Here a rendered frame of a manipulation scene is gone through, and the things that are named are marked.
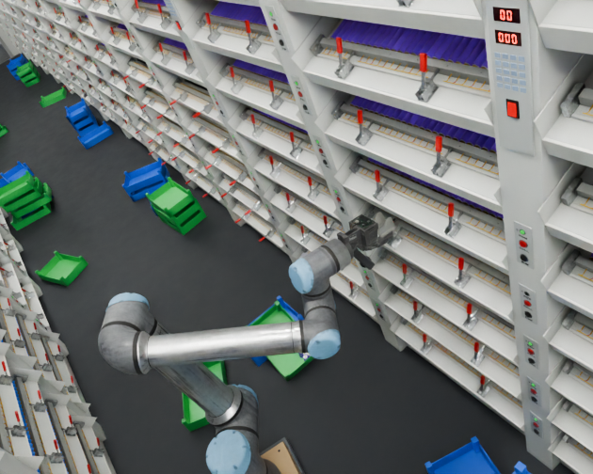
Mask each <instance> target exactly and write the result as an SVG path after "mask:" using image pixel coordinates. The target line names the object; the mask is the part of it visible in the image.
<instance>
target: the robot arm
mask: <svg viewBox="0 0 593 474"><path fill-rule="evenodd" d="M357 218H358V219H357ZM394 221H395V218H391V217H388V218H387V219H386V220H385V218H384V216H383V214H382V212H378V213H377V214H376V218H375V221H374V220H372V219H370V218H368V217H366V216H365V215H362V214H361V215H359V216H357V217H356V218H354V219H353V220H351V221H349V222H348V223H349V227H350V230H349V231H348V232H346V233H345V234H343V233H341V232H339V233H337V238H338V239H336V238H333V239H331V240H329V241H328V242H326V243H325V244H323V245H321V246H319V247H318V248H316V249H315V250H314V251H312V252H310V253H309V254H307V255H306V256H304V257H302V258H301V259H298V260H296V262H294V263H293V264H291V266H290V267H289V277H290V278H291V281H292V283H293V285H294V287H295V288H296V289H297V290H298V291H299V292H300V293H301V296H302V300H303V305H304V313H305V320H298V321H296V322H288V323H278V324H260V325H251V326H241V327H232V328H222V329H213V330H203V331H194V332H184V333H175V334H170V333H169V332H168V331H167V329H166V328H165V327H164V326H162V325H161V324H160V323H158V322H157V320H156V319H155V318H154V317H153V316H152V315H151V314H150V312H149V308H150V306H149V302H148V300H147V299H146V298H145V297H143V296H142V295H140V294H137V293H128V292H126V293H121V294H118V295H116V296H115V297H113V298H112V299H111V301H110V302H109V305H108V307H107V308H106V311H105V312H106V314H105V316H104V322H103V325H102V328H101V332H100V334H99V337H98V346H99V350H100V352H101V354H102V356H103V358H104V359H105V361H106V362H107V363H108V364H109V365H111V366H112V367H113V368H115V369H117V370H119V371H122V372H125V373H129V374H145V373H147V372H148V371H149V370H150V369H151V368H154V369H156V370H157V371H158V372H159V373H161V374H162V375H163V376H164V377H165V378H167V379H168V380H169V381H170V382H171V383H172V384H173V385H174V386H176V387H177V388H178V389H180V390H181V391H182V393H184V394H185V395H186V396H187V397H188V398H189V399H191V400H192V401H193V402H194V403H196V404H197V405H198V406H199V407H200V408H202V409H203V410H204V411H205V417H206V419H207V421H208V422H209V423H211V424H212V425H213V426H214V427H215V428H216V437H214V438H213V440H212V441H211V442H210V444H209V446H208V449H207V452H206V463H207V465H208V468H209V469H210V471H211V473H212V474H281V473H280V470H279V469H278V468H277V466H276V465H275V464H274V463H272V462H271V461H269V460H267V459H264V458H262V457H261V456H260V454H259V427H258V408H259V404H258V400H257V395H256V393H255V392H254V391H253V390H252V389H251V388H250V387H247V386H244V385H238V386H236V385H228V386H226V385H225V384H224V383H223V382H222V381H221V380H220V379H219V378H218V377H217V376H216V375H215V374H213V373H212V372H211V371H210V370H209V369H208V368H207V367H206V366H205V365H204V364H203V363H201V362H211V361H220V360H230V359H239V358H249V357H257V356H275V355H285V354H294V353H301V354H303V353H309V355H310V356H312V357H313V358H317V359H326V358H329V357H331V356H334V355H335V354H336V353H337V352H338V351H339V349H340V347H341V340H340V338H341V335H340V332H339V328H338V323H337V317H336V310H335V309H336V306H335V301H334V299H333V294H332V289H331V285H330V280H329V278H330V277H332V276H333V275H335V274H336V273H338V272H340V271H341V270H343V269H344V268H345V267H346V266H348V265H349V264H350V263H351V260H352V259H353V258H354V259H355V260H357V261H358V262H359V263H360V265H361V267H364V268H368V269H369V270H372V268H373V267H374V266H375V264H374V263H373V262H372V261H371V259H370V257H368V256H365V255H364V254H362V253H361V252H360V250H361V251H364V250H365V251H368V250H372V249H375V248H379V247H380V246H382V245H385V244H386V243H388V242H389V240H390V239H391V238H392V237H393V234H394V233H395V231H396V229H397V227H398V225H399V220H397V221H395V222H394ZM377 235H379V236H377Z"/></svg>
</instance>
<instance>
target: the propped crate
mask: <svg viewBox="0 0 593 474"><path fill-rule="evenodd" d="M274 304H275V306H273V307H272V308H271V309H269V310H268V311H267V312H266V313H265V314H263V315H262V316H261V317H260V318H258V319H257V320H256V321H255V322H253V323H252V324H251V325H260V324H278V323H288V322H295V320H294V319H293V318H292V316H291V315H290V314H289V313H288V312H287V311H286V310H285V309H284V308H283V307H282V306H281V305H280V302H279V301H278V300H277V301H276V302H275V303H274ZM266 358H267V359H268V360H269V361H270V362H271V363H272V365H273V366H274V367H275V368H276V369H277V371H278V372H279V373H280V374H281V375H282V377H283V378H284V379H285V380H286V381H287V382H288V381H289V380H290V379H291V378H293V377H294V376H295V375H296V374H297V373H298V372H299V371H301V370H302V369H303V368H304V367H305V366H307V365H308V364H309V363H310V362H311V361H312V360H313V359H314V358H313V357H312V356H310V357H309V358H308V359H307V360H305V361H304V358H303V357H302V358H301V357H300V356H299V353H294V354H285V355H267V356H266Z"/></svg>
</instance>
